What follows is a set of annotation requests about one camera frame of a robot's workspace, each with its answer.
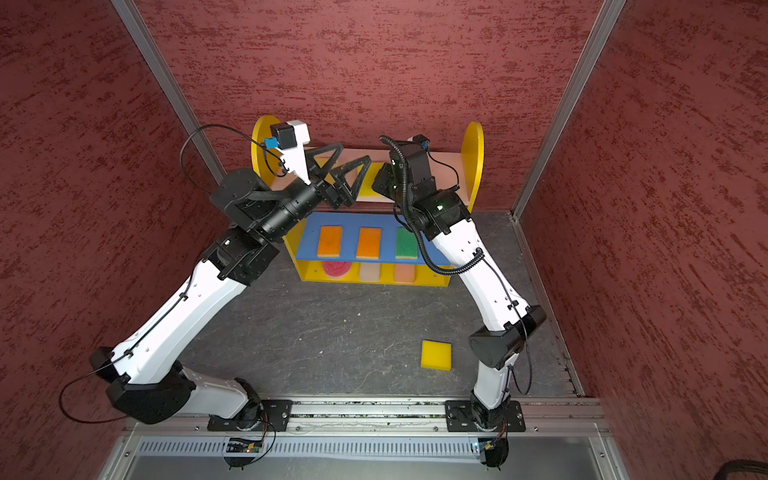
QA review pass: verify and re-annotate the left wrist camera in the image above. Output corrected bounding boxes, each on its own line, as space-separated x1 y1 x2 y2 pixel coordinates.
265 120 310 185

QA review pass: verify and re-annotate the right circuit board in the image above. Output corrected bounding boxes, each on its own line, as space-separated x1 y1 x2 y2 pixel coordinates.
475 438 509 458

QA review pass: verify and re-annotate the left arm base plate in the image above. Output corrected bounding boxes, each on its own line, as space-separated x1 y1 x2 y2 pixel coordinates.
207 399 294 433

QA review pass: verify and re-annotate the bright yellow diamond sponge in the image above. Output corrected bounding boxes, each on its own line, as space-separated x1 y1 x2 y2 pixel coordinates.
358 163 388 203

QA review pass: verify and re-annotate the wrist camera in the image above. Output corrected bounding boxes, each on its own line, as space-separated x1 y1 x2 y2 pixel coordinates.
265 120 310 185
409 134 430 151

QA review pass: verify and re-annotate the round pink smiley sponge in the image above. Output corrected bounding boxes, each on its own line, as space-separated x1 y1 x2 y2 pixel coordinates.
322 261 352 279

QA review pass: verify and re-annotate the green yellow scouring sponge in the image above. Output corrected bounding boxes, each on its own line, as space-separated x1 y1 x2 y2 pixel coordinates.
395 227 419 260

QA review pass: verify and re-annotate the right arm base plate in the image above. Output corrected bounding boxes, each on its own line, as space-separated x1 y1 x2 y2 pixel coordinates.
444 399 526 433

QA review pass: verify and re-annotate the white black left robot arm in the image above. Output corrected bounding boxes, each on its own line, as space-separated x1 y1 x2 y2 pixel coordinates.
89 144 372 431

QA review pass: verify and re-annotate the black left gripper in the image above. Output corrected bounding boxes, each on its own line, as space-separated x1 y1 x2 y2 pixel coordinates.
260 139 370 240

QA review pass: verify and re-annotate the aluminium mounting rail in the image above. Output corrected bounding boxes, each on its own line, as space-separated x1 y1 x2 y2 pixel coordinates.
128 394 610 438

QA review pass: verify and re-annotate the peach orange sponge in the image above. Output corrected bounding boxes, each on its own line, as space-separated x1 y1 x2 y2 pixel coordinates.
393 264 416 284

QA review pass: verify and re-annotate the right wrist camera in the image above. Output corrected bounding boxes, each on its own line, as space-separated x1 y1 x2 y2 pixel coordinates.
409 134 430 151

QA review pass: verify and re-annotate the circuit board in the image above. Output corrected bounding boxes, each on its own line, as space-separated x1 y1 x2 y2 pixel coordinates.
225 437 264 455
475 438 509 458

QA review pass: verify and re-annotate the left circuit board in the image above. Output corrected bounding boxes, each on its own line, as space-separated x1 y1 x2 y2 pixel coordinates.
225 437 264 455

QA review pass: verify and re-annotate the bright yellow square sponge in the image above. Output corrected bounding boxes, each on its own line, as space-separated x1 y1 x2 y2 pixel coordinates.
421 340 452 371

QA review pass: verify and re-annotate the yellow shelf with coloured boards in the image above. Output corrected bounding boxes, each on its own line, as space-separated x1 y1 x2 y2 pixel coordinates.
251 122 485 287

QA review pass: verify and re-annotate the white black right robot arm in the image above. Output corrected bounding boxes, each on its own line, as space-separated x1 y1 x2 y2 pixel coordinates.
373 135 546 431

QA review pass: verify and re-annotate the white sponge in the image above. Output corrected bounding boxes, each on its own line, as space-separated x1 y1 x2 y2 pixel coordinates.
358 263 381 283

